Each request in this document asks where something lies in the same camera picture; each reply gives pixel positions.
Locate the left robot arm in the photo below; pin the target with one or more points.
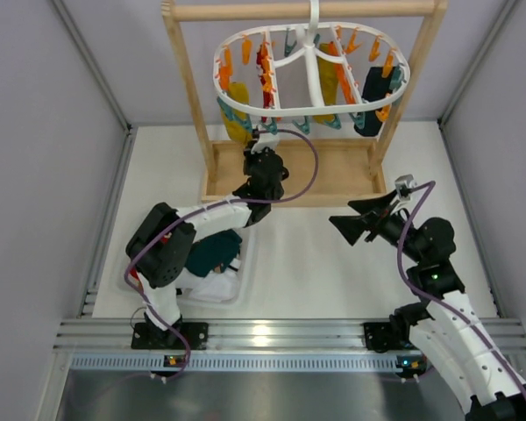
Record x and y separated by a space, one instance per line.
165 240

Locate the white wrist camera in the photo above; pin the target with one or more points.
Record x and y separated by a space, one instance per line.
262 140
404 187

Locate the teal sock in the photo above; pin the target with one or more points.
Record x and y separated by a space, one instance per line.
216 251

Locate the wooden hanger stand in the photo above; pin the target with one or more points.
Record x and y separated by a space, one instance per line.
328 164

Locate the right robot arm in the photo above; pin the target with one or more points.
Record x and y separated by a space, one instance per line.
443 324

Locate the dark navy sock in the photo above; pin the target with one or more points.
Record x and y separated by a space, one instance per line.
375 88

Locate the aluminium rail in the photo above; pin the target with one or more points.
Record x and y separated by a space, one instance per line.
235 345

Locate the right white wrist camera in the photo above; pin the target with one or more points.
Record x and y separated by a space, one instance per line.
404 187

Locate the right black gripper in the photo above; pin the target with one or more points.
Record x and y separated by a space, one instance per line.
378 220

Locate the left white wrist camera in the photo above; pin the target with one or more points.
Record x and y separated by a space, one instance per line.
262 140

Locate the white sock in basket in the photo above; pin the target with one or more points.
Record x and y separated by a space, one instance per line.
215 287

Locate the white round clip hanger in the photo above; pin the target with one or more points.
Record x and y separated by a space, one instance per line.
289 43

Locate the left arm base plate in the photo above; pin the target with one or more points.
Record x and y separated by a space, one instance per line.
145 337

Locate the red sock with white pattern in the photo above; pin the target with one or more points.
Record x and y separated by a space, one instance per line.
265 74

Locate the white plastic basket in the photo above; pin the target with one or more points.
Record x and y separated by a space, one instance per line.
244 262

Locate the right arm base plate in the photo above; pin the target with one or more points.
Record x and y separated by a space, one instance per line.
382 337

